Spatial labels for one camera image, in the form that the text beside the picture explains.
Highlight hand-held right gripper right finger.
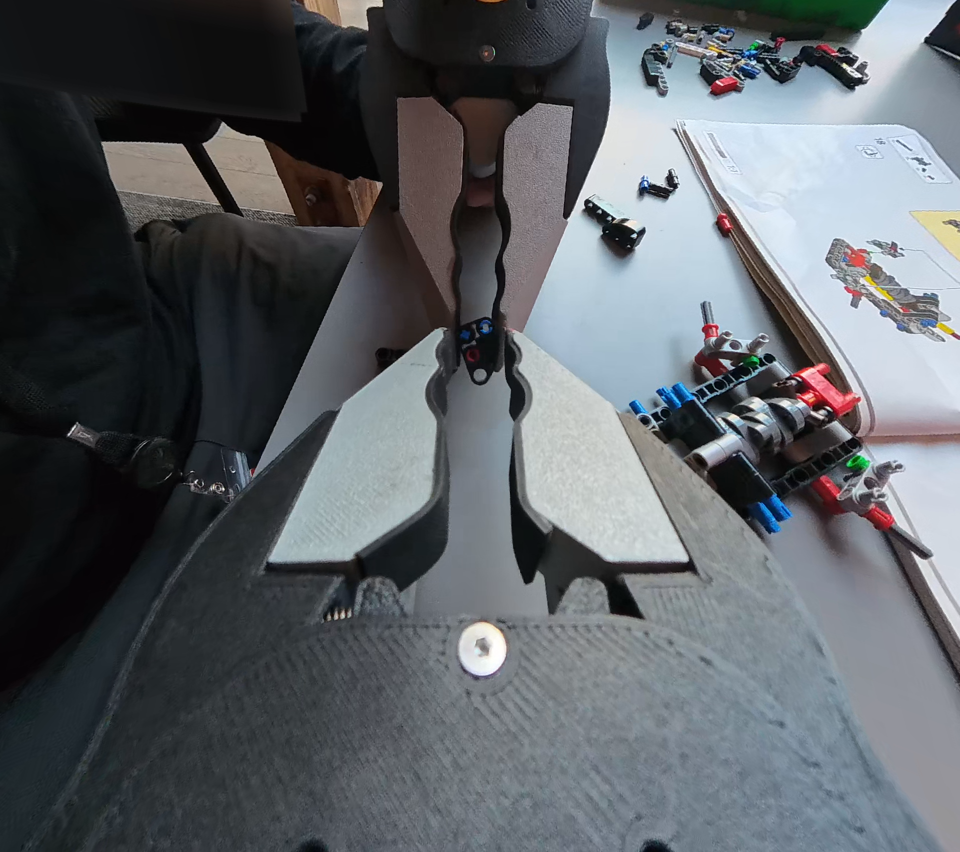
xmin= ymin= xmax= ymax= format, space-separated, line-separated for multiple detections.
xmin=506 ymin=331 xmax=693 ymax=587

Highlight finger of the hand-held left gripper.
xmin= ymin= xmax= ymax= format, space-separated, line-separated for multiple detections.
xmin=392 ymin=95 xmax=468 ymax=339
xmin=495 ymin=102 xmax=579 ymax=337

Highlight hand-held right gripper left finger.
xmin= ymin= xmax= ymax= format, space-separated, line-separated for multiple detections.
xmin=266 ymin=327 xmax=453 ymax=589

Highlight black triangular lego piece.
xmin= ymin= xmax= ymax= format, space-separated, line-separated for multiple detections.
xmin=453 ymin=316 xmax=503 ymax=389

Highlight person's left forearm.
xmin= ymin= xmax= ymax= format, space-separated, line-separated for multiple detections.
xmin=225 ymin=1 xmax=385 ymax=182

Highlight black bent lego beam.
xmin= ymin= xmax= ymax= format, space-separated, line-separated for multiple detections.
xmin=583 ymin=194 xmax=648 ymax=252

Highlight lego chassis assembly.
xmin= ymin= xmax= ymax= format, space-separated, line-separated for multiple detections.
xmin=628 ymin=301 xmax=935 ymax=561

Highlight pile of loose lego pieces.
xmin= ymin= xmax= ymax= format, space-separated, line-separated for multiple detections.
xmin=641 ymin=20 xmax=873 ymax=97

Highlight lego instruction booklet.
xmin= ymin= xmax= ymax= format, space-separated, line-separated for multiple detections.
xmin=675 ymin=119 xmax=960 ymax=681

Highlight clear badge holder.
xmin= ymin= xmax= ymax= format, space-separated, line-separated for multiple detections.
xmin=180 ymin=447 xmax=254 ymax=502

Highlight person's grey trousers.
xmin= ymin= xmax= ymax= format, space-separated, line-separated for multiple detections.
xmin=120 ymin=213 xmax=366 ymax=516

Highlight black badge reel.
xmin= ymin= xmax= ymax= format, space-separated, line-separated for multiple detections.
xmin=123 ymin=437 xmax=181 ymax=491

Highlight black chair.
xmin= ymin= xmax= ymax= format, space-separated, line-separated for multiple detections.
xmin=97 ymin=113 xmax=245 ymax=217

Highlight person's black jacket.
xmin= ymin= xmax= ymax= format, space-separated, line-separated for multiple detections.
xmin=0 ymin=83 xmax=211 ymax=696

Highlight black box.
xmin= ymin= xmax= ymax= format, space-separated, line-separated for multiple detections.
xmin=924 ymin=0 xmax=960 ymax=62

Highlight black lanyard strap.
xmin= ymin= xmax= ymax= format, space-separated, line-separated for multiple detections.
xmin=63 ymin=421 xmax=132 ymax=465

